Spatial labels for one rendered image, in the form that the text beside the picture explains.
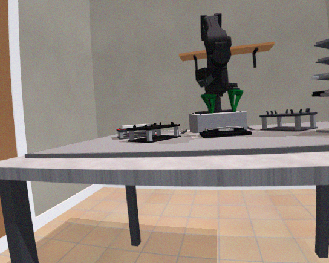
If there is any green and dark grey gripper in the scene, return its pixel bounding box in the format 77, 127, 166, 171
201, 72, 243, 114

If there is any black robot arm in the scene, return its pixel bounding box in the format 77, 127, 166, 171
195, 13, 232, 113

